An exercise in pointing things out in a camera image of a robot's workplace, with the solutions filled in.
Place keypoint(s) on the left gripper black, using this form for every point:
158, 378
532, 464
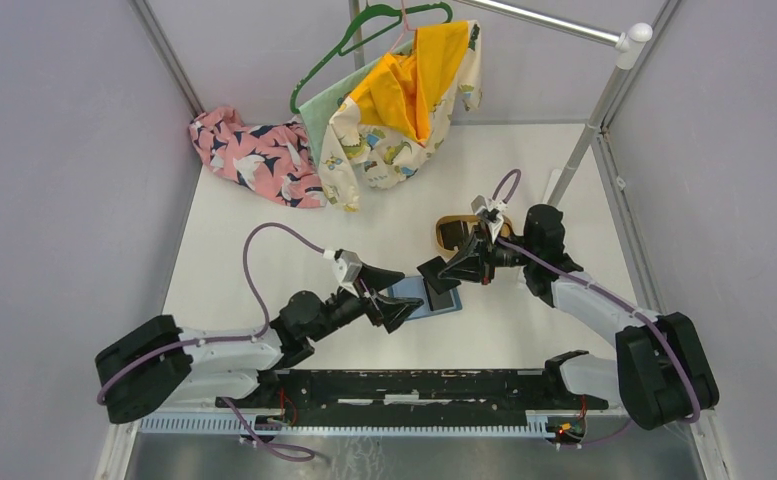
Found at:
392, 310

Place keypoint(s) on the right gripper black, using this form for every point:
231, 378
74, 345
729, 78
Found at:
475, 261

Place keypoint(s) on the teal card holder wallet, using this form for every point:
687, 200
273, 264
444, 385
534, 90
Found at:
415, 287

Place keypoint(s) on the black credit card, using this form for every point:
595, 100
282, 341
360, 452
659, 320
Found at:
438, 302
430, 271

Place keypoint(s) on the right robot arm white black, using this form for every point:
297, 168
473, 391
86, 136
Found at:
660, 373

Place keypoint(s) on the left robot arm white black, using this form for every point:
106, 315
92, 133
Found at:
161, 363

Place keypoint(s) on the black cards in tray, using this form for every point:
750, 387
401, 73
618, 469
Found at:
453, 234

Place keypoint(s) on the oval wooden tray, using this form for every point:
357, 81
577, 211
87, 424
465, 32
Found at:
472, 221

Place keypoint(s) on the dinosaur print yellow jacket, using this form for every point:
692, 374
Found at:
397, 116

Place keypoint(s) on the pink patterned cloth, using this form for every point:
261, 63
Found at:
271, 160

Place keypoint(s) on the mint green cloth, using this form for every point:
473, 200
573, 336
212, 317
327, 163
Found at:
316, 112

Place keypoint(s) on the green clothes hanger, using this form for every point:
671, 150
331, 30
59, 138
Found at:
352, 42

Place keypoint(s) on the silver clothes rack pole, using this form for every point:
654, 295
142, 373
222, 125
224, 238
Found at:
629, 46

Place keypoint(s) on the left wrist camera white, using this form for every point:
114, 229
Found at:
347, 266

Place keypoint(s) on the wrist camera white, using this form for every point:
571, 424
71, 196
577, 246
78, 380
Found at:
490, 212
347, 266

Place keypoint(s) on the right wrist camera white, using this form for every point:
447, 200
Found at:
490, 212

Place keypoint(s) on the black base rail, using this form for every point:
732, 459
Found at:
411, 398

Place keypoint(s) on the white slotted cable duct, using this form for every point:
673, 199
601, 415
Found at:
229, 424

